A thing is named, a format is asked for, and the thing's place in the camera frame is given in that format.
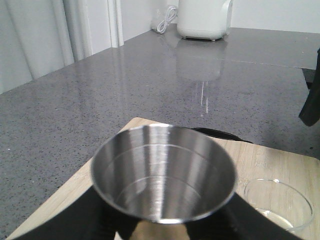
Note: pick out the wooden cutting board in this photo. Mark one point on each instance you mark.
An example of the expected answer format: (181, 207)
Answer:
(251, 162)

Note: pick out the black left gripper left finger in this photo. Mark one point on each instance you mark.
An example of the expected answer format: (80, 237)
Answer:
(88, 218)

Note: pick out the clear glass beaker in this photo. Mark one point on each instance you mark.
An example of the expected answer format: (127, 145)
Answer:
(280, 203)

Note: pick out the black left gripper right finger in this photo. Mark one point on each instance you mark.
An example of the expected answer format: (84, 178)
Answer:
(237, 220)

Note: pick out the white kettle appliance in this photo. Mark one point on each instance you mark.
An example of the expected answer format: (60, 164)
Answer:
(204, 19)

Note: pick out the grey curtain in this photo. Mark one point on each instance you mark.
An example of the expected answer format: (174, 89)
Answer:
(38, 37)

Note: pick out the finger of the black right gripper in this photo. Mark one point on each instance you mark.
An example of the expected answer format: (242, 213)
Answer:
(310, 112)

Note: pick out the steel double jigger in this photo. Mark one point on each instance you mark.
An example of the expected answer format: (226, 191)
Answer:
(163, 182)

